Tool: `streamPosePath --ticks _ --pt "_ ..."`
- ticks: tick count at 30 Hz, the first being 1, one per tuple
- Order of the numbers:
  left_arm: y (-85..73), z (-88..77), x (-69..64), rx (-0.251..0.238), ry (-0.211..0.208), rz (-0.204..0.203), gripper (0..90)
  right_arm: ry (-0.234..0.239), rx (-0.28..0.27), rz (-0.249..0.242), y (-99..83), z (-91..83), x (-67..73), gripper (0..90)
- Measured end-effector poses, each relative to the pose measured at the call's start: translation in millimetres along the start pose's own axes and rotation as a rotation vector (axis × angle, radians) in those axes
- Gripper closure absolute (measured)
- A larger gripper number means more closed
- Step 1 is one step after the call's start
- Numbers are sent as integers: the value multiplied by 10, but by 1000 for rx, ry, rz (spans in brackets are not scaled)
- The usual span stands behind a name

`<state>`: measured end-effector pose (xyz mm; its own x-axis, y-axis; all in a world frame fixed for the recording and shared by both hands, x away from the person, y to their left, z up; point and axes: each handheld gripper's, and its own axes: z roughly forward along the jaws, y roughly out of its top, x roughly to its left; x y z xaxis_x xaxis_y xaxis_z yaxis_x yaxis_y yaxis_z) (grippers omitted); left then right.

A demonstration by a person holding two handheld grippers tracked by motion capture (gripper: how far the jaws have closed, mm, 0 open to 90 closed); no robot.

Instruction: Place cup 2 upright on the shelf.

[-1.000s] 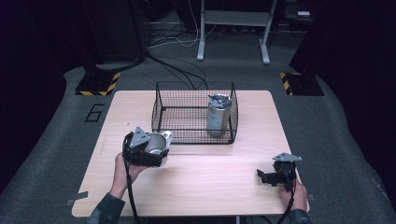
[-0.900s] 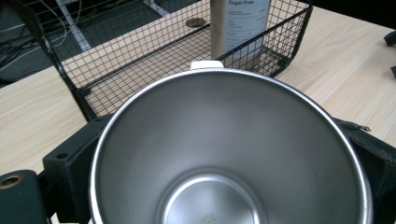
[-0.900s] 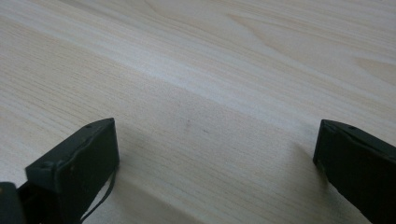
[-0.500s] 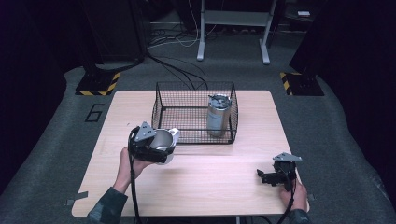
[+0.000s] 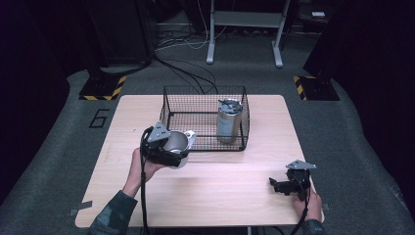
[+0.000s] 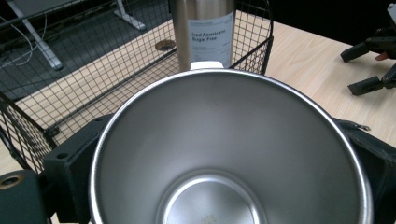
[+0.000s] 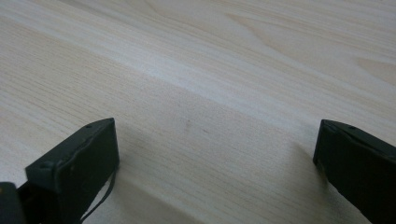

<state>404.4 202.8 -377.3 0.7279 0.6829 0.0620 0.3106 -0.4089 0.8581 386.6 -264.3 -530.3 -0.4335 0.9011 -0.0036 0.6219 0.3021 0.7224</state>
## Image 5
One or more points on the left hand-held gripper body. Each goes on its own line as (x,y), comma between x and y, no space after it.
(156,143)

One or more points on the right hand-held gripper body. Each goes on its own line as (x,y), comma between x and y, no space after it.
(299,178)

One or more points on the steel tumbler with lid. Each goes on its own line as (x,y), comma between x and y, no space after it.
(228,122)

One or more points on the person's left hand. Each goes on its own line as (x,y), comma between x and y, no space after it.
(143,171)

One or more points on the person's right hand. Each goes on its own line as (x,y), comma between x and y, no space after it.
(311,207)

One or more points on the grey tape piece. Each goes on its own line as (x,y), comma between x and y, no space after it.
(326,206)
(82,206)

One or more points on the black straw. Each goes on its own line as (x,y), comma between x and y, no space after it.
(223,102)

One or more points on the black base with yellow stripes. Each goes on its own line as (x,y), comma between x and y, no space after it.
(102,88)
(314,88)

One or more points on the small white box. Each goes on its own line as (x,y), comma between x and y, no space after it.
(318,14)

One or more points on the white metal desk frame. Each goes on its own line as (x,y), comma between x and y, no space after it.
(244,19)

